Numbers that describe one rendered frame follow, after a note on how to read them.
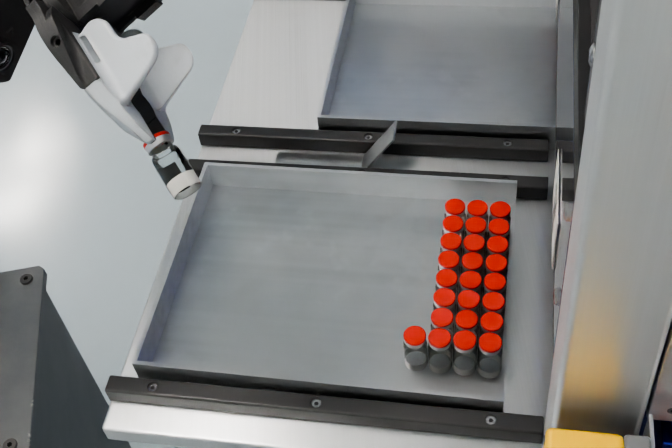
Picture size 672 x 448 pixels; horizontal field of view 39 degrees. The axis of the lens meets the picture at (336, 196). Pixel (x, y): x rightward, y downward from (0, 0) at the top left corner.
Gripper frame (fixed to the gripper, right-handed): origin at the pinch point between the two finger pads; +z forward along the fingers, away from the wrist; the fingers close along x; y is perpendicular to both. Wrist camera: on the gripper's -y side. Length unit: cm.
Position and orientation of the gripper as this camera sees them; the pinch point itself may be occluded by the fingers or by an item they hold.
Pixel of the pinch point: (144, 133)
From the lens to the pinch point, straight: 68.4
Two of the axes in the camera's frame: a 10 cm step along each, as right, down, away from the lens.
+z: 5.4, 8.2, -2.0
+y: 7.6, -5.8, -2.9
